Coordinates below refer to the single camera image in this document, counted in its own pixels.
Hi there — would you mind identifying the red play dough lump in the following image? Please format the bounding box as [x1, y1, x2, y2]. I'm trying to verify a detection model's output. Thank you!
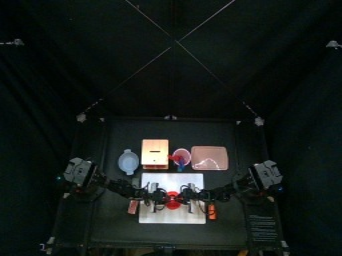
[165, 190, 184, 211]

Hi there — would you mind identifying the pink flat dough tool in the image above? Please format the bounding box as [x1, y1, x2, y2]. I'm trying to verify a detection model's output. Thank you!
[127, 199, 139, 215]

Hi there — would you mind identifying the orange flat dough tool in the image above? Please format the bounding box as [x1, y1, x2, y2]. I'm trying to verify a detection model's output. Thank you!
[208, 203, 220, 221]

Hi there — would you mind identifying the red plastic dough tool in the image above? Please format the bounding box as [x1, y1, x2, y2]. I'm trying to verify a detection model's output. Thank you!
[168, 153, 185, 165]

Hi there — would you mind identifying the white rectangular work board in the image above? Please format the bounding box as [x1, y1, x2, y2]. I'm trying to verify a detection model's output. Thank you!
[138, 172, 209, 225]

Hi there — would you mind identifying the pale blue plastic bowl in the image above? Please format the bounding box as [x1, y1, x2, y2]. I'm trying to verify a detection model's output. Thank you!
[117, 148, 142, 176]

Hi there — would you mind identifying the pink translucent square tray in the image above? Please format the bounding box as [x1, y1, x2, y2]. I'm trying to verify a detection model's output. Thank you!
[190, 145, 230, 172]

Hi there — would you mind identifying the pink translucent round cup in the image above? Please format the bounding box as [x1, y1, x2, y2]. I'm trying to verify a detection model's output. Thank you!
[172, 148, 194, 167]

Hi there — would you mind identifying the light wooden box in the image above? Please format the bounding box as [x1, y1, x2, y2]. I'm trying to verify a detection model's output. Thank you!
[141, 138, 172, 171]

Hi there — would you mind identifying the white printed label sticker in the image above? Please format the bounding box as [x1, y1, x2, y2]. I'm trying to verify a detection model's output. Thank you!
[248, 213, 280, 246]

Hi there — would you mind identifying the thin diagonal frame cord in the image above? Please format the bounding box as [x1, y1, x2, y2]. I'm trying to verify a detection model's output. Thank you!
[83, 0, 237, 114]
[123, 0, 261, 118]

